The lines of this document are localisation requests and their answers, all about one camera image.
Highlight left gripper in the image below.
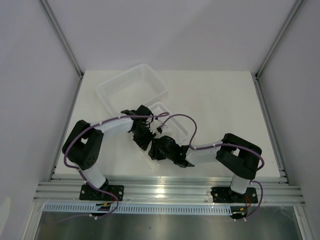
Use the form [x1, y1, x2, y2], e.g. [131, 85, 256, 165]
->
[132, 124, 157, 151]

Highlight white paper napkin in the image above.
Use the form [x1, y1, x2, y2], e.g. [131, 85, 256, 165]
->
[135, 144, 159, 171]

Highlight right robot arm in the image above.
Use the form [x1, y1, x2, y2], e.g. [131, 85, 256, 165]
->
[148, 133, 265, 202]

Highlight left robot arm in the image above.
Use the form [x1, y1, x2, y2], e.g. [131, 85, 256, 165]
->
[62, 105, 158, 200]

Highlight small white plastic tray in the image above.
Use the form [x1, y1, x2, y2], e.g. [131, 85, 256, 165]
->
[148, 102, 190, 145]

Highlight large white plastic basket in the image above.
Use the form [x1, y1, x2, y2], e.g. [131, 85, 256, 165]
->
[95, 63, 168, 116]

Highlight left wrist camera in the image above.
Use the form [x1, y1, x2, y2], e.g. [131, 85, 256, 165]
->
[150, 119, 163, 132]

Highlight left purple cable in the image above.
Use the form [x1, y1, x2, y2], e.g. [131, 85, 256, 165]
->
[63, 111, 170, 222]

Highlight purple cable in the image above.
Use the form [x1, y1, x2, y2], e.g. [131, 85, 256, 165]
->
[156, 114, 266, 218]
[63, 111, 170, 222]

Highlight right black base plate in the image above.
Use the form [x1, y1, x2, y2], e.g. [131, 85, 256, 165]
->
[210, 186, 259, 204]

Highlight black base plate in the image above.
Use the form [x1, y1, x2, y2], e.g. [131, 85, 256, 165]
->
[79, 184, 125, 202]
[210, 186, 259, 204]

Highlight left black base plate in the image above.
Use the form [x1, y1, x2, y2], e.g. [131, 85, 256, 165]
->
[79, 184, 125, 202]

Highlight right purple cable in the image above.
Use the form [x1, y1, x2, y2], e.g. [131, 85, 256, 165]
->
[156, 114, 266, 218]

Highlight white slotted cable duct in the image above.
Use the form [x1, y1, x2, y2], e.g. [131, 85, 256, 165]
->
[43, 202, 232, 216]

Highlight aluminium mounting rail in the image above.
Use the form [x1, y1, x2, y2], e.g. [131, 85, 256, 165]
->
[33, 174, 306, 207]

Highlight left aluminium frame post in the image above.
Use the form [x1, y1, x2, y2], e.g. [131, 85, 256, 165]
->
[37, 0, 84, 79]

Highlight aluminium frame post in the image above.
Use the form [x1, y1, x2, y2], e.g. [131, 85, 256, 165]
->
[255, 0, 307, 81]
[37, 0, 84, 79]

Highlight right aluminium frame post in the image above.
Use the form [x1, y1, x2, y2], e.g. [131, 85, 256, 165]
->
[255, 0, 307, 81]

